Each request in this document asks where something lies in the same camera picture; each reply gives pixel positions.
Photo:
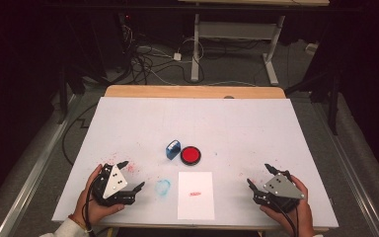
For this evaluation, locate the round red ink pad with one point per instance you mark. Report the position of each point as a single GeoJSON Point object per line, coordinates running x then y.
{"type": "Point", "coordinates": [190, 155]}

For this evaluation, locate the person's right hand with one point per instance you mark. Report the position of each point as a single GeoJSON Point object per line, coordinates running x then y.
{"type": "Point", "coordinates": [304, 217]}

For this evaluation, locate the white metal-legged desk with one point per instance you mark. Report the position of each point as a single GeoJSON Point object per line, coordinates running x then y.
{"type": "Point", "coordinates": [195, 49]}

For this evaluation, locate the small white box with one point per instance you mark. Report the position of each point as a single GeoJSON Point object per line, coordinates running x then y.
{"type": "Point", "coordinates": [312, 48]}

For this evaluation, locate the white paper sheet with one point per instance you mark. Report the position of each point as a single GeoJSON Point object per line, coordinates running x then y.
{"type": "Point", "coordinates": [196, 204]}

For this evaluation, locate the white power adapter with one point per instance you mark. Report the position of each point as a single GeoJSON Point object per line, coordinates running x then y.
{"type": "Point", "coordinates": [177, 56]}

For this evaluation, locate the white table cover board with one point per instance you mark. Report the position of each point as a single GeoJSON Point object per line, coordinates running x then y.
{"type": "Point", "coordinates": [210, 125]}

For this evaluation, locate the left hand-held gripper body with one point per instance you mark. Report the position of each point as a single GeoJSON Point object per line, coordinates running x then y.
{"type": "Point", "coordinates": [115, 182]}

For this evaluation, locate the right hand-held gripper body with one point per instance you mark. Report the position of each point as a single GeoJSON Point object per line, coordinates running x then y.
{"type": "Point", "coordinates": [283, 189]}

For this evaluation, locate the person's left hand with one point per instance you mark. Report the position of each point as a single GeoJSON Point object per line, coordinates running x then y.
{"type": "Point", "coordinates": [90, 210]}

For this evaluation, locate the blue stamp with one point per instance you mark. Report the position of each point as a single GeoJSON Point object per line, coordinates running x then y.
{"type": "Point", "coordinates": [173, 149]}

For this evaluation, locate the wooden table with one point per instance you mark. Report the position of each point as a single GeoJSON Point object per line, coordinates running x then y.
{"type": "Point", "coordinates": [194, 91]}

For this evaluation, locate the metal floor rail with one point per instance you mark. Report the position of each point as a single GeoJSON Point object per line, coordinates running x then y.
{"type": "Point", "coordinates": [36, 168]}
{"type": "Point", "coordinates": [352, 171]}

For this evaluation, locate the black stand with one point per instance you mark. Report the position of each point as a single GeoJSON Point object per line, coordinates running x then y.
{"type": "Point", "coordinates": [62, 95]}
{"type": "Point", "coordinates": [334, 105]}

